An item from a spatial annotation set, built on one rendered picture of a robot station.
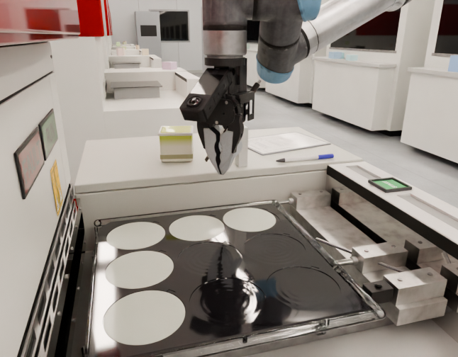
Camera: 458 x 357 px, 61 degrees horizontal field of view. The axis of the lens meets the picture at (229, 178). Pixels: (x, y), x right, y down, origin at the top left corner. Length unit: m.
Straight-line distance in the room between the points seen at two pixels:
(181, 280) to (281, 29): 0.44
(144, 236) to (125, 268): 0.10
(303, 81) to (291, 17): 6.47
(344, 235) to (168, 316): 0.38
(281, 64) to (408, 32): 4.56
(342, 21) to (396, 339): 0.58
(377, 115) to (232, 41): 4.69
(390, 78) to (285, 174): 4.52
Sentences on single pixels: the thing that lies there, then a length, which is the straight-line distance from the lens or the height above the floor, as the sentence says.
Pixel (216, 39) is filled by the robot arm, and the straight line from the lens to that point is 0.67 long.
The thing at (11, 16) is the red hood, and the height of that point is 1.24.
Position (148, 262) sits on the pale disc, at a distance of 0.63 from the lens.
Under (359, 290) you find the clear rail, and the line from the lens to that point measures 0.58.
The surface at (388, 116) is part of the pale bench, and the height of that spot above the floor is 0.25.
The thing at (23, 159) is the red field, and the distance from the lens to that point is 0.44.
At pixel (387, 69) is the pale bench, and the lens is 5.27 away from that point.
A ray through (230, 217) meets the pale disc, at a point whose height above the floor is 0.90.
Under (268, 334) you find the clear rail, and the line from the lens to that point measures 0.49.
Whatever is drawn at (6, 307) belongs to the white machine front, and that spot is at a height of 1.02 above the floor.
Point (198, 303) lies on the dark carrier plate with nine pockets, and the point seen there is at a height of 0.90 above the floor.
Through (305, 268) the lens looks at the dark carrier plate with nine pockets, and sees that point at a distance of 0.61.
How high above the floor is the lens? 1.23
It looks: 20 degrees down
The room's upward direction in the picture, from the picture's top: straight up
